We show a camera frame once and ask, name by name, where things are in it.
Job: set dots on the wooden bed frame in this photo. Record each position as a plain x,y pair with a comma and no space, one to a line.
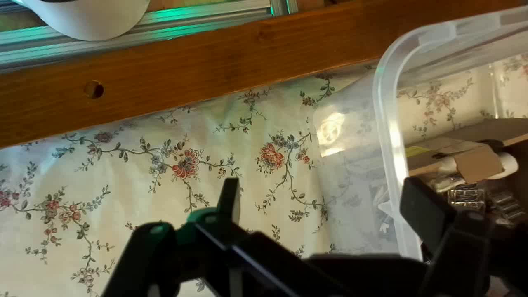
142,80

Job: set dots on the clear plastic bin left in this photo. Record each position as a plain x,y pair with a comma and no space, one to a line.
429,82

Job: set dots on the floral bed sheet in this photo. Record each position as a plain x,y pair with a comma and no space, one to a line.
305,154

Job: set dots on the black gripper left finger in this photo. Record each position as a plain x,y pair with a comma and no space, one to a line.
210,247

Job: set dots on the brown cardboard box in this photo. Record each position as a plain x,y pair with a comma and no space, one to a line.
475,152

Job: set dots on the aluminium rail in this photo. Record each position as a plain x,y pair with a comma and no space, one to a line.
71,29

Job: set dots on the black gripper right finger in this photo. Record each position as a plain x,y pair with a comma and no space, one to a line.
459,243

